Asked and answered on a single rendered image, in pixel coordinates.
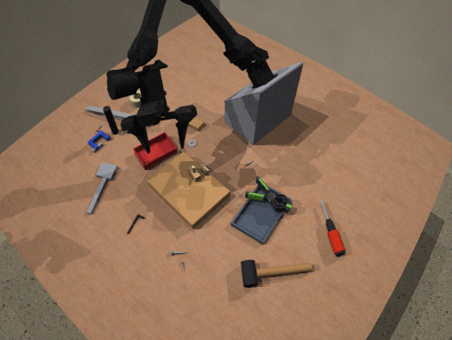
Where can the black cylinder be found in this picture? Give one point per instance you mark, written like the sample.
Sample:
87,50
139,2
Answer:
110,120

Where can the red shallow tray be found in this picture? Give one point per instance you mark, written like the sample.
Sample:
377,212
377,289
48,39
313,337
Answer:
158,145

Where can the light brown wooden board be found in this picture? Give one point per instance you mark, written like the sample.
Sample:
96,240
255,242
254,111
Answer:
192,201

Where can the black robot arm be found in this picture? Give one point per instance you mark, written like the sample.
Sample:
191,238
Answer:
240,51

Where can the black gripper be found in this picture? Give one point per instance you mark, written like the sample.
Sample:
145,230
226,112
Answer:
182,114

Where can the red-handled screwdriver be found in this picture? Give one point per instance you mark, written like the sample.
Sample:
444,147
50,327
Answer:
333,234

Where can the black rubber mallet with wooden handle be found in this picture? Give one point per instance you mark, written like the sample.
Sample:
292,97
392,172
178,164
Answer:
250,273

